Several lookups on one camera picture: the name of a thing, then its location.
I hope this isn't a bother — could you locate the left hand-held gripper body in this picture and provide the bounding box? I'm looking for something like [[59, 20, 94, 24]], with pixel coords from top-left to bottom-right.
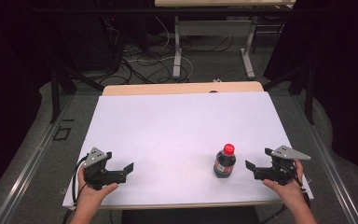
[[83, 147, 120, 191]]

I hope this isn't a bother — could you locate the black floor cable bundle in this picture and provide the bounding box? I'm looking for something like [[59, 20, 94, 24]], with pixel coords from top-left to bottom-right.
[[101, 17, 181, 86]]

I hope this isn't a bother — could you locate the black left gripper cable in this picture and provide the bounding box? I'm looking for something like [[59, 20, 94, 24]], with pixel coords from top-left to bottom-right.
[[62, 154, 90, 224]]

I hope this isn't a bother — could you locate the person's left hand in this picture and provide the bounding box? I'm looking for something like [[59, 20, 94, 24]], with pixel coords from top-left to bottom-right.
[[76, 165, 119, 209]]

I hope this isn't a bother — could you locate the dark cola bottle red label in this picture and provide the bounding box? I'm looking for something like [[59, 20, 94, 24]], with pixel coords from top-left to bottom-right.
[[213, 150, 238, 179]]

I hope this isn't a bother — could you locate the wooden desk with white legs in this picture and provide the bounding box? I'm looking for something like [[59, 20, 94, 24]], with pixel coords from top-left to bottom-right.
[[154, 0, 296, 80]]

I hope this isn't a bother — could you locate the white table cover sheet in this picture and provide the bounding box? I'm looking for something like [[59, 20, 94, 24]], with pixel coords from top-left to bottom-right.
[[62, 91, 314, 210]]

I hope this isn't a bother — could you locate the white floor cable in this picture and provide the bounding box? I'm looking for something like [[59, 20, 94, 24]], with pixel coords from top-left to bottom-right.
[[126, 15, 195, 84]]

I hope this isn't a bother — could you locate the person's right hand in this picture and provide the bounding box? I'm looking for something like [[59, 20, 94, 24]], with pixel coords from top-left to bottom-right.
[[262, 159, 308, 208]]

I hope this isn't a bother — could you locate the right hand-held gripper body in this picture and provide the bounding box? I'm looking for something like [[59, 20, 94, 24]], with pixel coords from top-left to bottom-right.
[[264, 145, 312, 187]]

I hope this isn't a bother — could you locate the black metal stand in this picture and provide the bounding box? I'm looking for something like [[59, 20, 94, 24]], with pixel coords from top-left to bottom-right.
[[262, 60, 317, 126], [49, 59, 106, 124]]

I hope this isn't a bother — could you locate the aluminium floor rail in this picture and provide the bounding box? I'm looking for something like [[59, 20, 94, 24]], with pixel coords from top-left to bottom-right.
[[290, 94, 358, 224], [0, 93, 76, 224]]

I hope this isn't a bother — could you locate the black floor socket frame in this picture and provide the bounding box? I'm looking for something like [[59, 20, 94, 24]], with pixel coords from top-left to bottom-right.
[[52, 126, 73, 142]]

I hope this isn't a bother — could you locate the red bottle cap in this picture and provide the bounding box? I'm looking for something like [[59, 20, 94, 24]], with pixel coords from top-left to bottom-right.
[[223, 143, 237, 157]]

